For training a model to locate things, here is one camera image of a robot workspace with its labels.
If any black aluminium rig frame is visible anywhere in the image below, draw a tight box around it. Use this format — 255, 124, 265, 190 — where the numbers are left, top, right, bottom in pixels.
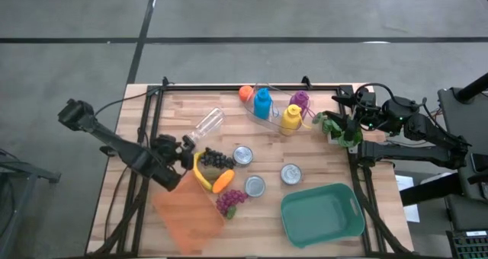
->
86, 75, 415, 258

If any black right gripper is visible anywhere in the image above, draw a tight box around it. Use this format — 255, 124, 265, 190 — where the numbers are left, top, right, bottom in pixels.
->
323, 94, 384, 139

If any tin can white food label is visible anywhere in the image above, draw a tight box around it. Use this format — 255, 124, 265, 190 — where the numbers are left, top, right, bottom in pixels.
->
233, 145, 255, 166

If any toy yellow banana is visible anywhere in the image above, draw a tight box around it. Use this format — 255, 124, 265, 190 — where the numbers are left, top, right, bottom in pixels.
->
191, 150, 214, 193

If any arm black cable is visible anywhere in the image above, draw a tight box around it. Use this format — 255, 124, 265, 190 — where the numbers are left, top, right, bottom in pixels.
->
94, 91, 153, 117
354, 82, 396, 107

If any toy dark grapes bunch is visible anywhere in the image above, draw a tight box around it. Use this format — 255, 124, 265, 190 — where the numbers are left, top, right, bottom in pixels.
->
199, 147, 236, 170

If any blue plastic bottle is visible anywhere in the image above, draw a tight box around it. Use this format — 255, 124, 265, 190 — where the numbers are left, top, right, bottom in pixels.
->
253, 87, 274, 120

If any teal plastic basket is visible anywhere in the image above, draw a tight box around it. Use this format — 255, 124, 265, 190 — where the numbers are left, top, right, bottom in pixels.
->
280, 182, 366, 249

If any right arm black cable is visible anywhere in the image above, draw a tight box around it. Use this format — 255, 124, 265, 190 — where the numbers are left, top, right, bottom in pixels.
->
354, 82, 396, 107

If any toy red grapes bunch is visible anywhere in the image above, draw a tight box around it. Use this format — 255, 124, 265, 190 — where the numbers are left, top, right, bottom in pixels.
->
215, 189, 249, 219

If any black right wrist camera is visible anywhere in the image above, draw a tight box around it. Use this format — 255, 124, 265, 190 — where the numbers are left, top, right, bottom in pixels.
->
356, 91, 377, 108

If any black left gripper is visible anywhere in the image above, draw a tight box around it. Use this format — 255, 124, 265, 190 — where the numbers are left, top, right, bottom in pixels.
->
151, 133, 196, 171

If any tin can green tuna label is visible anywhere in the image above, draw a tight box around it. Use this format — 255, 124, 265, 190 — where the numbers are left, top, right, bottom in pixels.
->
244, 174, 267, 198

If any toy orange fruit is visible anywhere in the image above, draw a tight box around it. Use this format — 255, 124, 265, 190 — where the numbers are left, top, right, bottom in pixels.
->
239, 85, 255, 103

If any black smartphone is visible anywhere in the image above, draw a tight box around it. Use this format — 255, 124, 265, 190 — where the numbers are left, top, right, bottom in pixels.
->
470, 152, 488, 174

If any yellow plastic bottle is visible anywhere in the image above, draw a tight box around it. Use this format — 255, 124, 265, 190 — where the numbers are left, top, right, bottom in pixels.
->
280, 104, 312, 136

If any black beam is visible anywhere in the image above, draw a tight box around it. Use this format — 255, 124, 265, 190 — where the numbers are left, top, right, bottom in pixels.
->
399, 172, 464, 207

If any black backlit keyboard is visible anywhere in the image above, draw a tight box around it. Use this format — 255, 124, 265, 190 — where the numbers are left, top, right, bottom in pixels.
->
445, 230, 488, 259

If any black pole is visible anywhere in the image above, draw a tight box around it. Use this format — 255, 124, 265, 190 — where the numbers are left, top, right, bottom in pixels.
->
455, 72, 488, 104

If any green artificial plant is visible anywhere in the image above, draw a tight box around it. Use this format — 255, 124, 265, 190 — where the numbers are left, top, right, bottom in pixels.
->
312, 110, 364, 153

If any tin can red tuna label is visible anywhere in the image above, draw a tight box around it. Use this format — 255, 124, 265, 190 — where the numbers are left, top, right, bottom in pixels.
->
281, 163, 303, 186

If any toy brown kiwi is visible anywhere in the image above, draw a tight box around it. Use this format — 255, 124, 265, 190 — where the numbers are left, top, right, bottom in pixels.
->
201, 167, 223, 181

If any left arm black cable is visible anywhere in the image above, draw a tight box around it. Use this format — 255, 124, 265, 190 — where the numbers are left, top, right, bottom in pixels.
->
94, 91, 153, 117

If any brown cable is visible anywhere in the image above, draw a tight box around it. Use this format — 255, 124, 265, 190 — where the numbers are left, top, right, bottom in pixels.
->
103, 163, 130, 233

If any purple plastic bottle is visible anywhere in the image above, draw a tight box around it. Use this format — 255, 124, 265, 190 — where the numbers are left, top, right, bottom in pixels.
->
289, 90, 317, 120

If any grey metal stand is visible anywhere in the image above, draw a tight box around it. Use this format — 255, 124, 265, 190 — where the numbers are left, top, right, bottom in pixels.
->
0, 148, 62, 259

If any clear plastic bin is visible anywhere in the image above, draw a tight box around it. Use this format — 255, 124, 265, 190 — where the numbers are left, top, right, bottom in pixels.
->
245, 82, 313, 136

